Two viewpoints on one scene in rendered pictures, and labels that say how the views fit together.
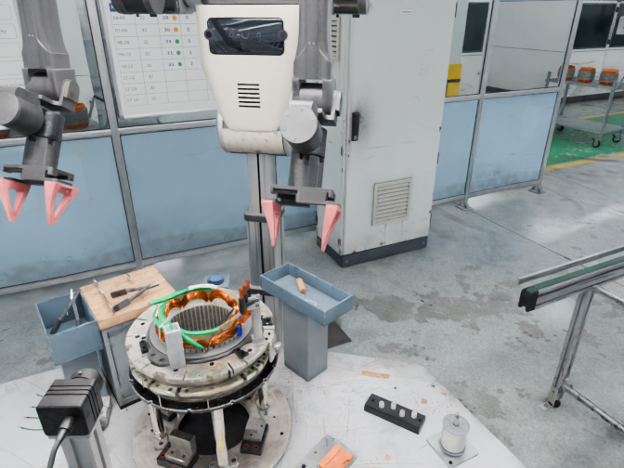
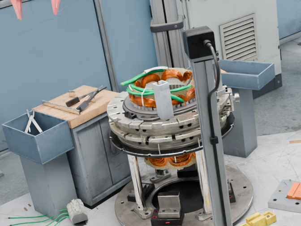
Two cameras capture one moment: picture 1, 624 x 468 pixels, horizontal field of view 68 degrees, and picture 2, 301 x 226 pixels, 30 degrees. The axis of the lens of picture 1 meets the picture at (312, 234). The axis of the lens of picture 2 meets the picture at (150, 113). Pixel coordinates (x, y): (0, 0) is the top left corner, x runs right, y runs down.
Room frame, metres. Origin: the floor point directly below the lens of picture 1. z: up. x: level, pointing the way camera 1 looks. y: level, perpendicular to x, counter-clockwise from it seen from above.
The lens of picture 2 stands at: (-0.51, 0.40, 1.64)
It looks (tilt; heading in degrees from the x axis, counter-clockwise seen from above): 23 degrees down; 355
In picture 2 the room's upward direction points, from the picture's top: 10 degrees counter-clockwise
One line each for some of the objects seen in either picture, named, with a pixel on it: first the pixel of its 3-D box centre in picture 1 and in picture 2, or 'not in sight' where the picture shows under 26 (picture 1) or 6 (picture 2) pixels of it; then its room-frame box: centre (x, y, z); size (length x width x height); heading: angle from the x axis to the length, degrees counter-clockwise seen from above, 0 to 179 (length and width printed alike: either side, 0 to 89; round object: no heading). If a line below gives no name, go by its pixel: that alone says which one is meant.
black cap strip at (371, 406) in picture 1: (394, 412); not in sight; (0.88, -0.21, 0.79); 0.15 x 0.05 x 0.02; 59
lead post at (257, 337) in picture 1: (256, 318); (216, 72); (0.79, 0.12, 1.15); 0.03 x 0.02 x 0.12; 110
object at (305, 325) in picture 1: (305, 328); (233, 109); (1.06, 0.02, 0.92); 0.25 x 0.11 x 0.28; 45
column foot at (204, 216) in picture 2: (223, 464); (208, 213); (0.71, 0.20, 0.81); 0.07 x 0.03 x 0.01; 110
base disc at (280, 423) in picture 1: (214, 424); (182, 196); (0.83, 0.24, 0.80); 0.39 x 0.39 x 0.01
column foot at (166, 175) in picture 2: not in sight; (160, 176); (0.95, 0.29, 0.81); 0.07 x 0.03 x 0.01; 110
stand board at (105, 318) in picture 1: (129, 294); (78, 105); (1.03, 0.48, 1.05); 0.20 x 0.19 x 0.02; 127
